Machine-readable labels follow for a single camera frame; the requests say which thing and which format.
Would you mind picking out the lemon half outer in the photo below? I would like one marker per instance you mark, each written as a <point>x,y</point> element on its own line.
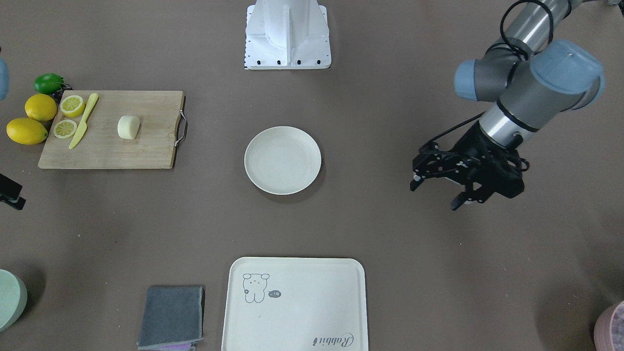
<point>66,128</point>

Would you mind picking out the cream rabbit tray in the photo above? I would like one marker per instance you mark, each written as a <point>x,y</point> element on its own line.
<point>296,304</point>

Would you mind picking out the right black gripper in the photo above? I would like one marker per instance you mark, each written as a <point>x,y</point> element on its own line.
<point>8,187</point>

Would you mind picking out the white round plate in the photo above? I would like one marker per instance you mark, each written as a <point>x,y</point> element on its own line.
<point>282,160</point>

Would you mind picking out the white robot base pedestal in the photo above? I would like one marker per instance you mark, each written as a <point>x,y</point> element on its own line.
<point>287,35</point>

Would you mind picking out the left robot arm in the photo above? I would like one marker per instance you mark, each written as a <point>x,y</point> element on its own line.
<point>528,77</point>

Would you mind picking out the green ceramic bowl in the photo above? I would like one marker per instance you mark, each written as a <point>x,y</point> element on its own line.
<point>13,297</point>

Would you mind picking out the lemon half near lime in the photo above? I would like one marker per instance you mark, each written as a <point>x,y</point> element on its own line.
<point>72,106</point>

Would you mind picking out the whole lemon outer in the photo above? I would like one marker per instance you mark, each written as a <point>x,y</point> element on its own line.
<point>26,131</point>

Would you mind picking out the whole lemon near lime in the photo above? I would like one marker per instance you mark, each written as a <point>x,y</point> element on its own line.
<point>41,107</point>

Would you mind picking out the grey folded cloth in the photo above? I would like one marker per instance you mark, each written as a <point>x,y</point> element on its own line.
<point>172,318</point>

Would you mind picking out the yellow plastic knife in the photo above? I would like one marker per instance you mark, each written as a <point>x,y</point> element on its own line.
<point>82,125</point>

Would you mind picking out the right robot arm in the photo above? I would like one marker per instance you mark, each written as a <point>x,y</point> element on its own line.
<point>4,83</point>

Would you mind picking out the wooden cutting board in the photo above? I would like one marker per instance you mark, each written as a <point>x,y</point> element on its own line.
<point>154,146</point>

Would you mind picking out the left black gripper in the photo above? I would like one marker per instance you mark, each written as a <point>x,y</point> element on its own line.
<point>474,146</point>

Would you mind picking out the green lime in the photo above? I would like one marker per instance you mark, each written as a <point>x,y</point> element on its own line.
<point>48,83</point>

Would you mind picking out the pink bowl of ice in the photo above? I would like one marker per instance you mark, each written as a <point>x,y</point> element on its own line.
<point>608,334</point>

